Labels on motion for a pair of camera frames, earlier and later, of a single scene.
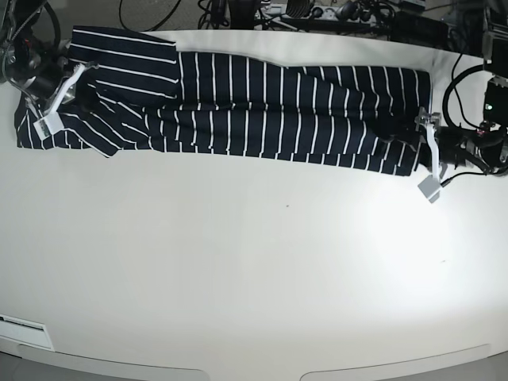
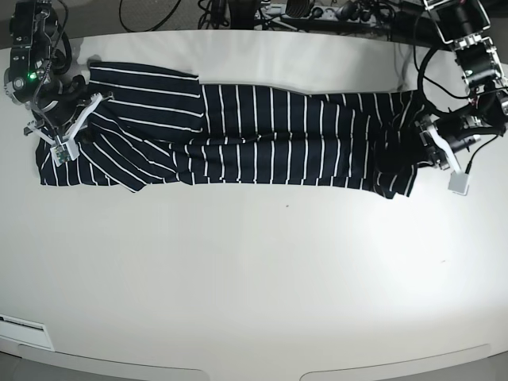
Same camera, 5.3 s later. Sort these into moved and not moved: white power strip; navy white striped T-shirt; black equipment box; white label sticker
Moved: navy white striped T-shirt
Not moved: black equipment box; white power strip; white label sticker
